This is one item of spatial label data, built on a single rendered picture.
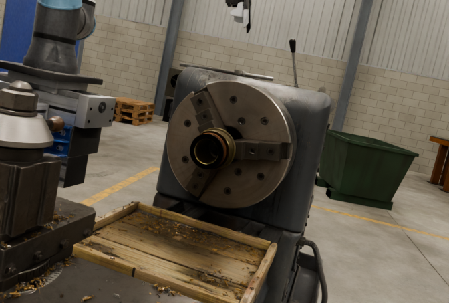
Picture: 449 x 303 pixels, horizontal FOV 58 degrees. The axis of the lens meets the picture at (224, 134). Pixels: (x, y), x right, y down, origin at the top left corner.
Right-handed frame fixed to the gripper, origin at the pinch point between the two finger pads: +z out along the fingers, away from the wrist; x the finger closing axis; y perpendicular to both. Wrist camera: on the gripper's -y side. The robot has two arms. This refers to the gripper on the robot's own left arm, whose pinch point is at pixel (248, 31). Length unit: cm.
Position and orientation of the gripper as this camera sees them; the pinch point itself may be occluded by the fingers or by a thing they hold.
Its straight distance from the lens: 139.1
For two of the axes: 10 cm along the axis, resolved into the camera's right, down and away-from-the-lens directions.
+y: -9.9, -0.1, 1.2
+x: -1.2, 1.3, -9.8
